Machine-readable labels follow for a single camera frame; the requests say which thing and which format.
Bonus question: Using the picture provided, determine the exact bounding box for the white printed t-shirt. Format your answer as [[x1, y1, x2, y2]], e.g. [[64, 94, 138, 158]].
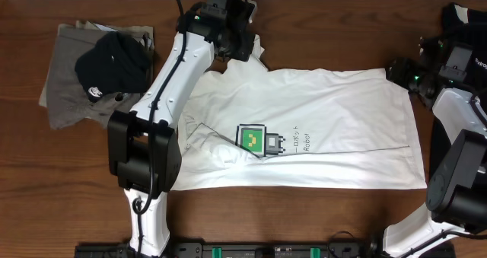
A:
[[174, 43, 426, 190]]

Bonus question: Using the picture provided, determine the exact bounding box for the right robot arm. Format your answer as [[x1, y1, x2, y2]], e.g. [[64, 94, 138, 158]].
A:
[[368, 39, 486, 257]]

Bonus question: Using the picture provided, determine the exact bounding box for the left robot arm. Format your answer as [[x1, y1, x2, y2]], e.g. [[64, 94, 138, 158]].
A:
[[107, 11, 254, 257]]

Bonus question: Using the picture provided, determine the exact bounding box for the black t-shirt on right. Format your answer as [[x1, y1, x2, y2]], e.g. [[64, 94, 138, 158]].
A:
[[428, 2, 487, 179]]

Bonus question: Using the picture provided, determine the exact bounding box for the black folded garment with logo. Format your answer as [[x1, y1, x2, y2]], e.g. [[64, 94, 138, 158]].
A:
[[75, 31, 151, 102]]

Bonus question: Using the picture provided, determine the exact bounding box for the grey folded garment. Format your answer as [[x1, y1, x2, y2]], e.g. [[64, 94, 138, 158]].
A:
[[46, 24, 142, 131]]

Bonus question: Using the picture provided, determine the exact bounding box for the beige folded garment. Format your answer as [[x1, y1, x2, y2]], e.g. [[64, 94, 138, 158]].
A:
[[38, 20, 155, 124]]

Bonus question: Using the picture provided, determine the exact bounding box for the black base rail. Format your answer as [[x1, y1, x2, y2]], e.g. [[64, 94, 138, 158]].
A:
[[73, 241, 375, 258]]

